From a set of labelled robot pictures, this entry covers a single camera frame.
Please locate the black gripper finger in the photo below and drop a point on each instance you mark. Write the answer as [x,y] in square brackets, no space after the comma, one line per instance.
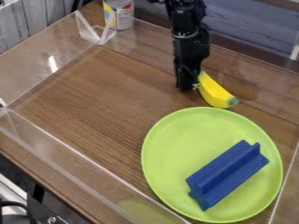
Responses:
[179,74]
[194,70]

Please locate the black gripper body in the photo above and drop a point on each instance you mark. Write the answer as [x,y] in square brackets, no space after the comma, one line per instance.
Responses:
[192,49]

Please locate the yellow toy banana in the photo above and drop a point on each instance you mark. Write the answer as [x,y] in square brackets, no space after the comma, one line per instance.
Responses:
[214,93]

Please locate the blue plastic block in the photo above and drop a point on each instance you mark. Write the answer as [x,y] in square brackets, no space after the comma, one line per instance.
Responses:
[225,173]

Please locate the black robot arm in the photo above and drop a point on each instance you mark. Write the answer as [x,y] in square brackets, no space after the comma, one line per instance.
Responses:
[186,14]

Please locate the green round plate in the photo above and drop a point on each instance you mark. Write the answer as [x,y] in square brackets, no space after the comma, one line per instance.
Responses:
[186,140]

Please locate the white yellow can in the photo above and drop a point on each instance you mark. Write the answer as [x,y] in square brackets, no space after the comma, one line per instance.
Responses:
[119,12]

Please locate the clear acrylic enclosure wall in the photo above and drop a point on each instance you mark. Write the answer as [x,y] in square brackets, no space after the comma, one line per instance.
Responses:
[80,103]

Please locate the clear acrylic corner bracket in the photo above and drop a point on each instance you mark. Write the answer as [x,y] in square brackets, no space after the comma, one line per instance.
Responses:
[95,33]

